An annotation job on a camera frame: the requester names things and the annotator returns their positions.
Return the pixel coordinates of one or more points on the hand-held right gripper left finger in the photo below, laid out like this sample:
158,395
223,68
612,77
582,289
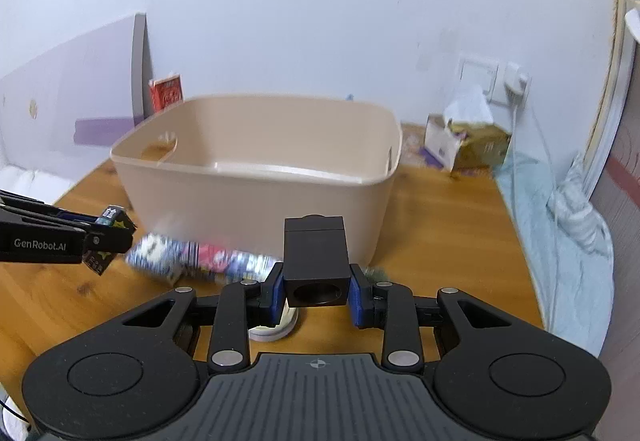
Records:
276,297

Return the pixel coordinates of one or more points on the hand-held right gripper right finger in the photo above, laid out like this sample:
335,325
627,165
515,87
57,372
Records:
355,297

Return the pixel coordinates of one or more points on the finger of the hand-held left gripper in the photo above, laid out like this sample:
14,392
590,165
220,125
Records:
107,241
60,216

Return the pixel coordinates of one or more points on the black star-print packet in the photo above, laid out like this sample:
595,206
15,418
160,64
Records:
116,221

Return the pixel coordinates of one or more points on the black square box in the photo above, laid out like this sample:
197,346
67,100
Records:
315,256

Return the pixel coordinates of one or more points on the beige plastic storage bin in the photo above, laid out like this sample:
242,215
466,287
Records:
260,201

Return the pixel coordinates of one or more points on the white round lid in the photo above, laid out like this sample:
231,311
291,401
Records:
272,332

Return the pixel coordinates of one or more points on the white pillow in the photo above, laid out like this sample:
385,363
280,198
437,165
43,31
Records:
30,183

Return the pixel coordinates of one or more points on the colourful snack packet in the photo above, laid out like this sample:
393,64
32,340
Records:
205,261

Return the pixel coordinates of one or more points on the purple headboard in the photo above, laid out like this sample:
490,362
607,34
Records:
65,86

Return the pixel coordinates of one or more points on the red paper box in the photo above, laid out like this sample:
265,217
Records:
167,93

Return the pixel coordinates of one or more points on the light blue blanket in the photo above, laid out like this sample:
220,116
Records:
530,231

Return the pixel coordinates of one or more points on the tissue box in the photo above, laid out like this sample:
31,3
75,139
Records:
480,146

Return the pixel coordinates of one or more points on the white tissue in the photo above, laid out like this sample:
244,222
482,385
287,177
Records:
467,106

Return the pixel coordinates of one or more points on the white charger plug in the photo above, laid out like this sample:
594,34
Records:
515,78

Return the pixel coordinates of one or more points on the white wall socket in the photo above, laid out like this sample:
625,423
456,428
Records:
475,73

